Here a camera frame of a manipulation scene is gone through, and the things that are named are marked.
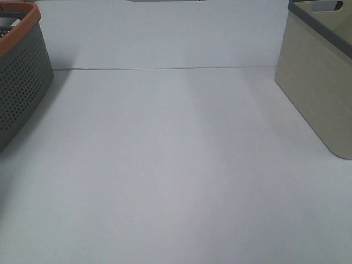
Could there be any beige basket grey rim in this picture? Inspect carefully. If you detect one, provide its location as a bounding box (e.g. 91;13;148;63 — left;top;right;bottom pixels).
275;1;351;160

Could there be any grey perforated basket orange rim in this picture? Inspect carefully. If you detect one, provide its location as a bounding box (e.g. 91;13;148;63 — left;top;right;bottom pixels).
1;1;54;150

